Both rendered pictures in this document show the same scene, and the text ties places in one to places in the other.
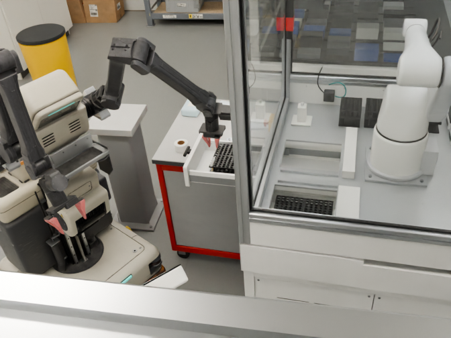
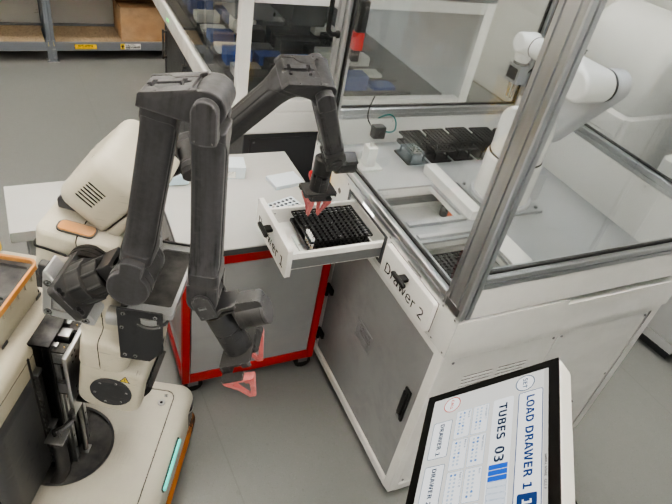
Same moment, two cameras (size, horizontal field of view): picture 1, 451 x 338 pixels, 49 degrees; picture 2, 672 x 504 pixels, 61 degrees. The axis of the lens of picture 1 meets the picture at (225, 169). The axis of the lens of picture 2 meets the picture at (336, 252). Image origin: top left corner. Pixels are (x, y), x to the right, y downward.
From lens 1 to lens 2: 1.30 m
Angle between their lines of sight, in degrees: 37
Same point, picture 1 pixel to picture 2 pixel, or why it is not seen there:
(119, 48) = (299, 71)
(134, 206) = not seen: hidden behind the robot
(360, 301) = (542, 347)
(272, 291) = (462, 371)
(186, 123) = (182, 195)
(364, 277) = (563, 317)
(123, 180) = not seen: hidden behind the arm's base
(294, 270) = (501, 335)
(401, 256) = (604, 282)
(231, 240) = (272, 341)
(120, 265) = (156, 432)
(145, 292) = not seen: outside the picture
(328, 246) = (547, 293)
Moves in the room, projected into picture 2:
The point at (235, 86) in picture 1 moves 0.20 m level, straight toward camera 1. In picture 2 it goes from (551, 110) to (639, 156)
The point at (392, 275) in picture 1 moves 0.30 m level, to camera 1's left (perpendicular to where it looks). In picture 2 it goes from (588, 305) to (535, 343)
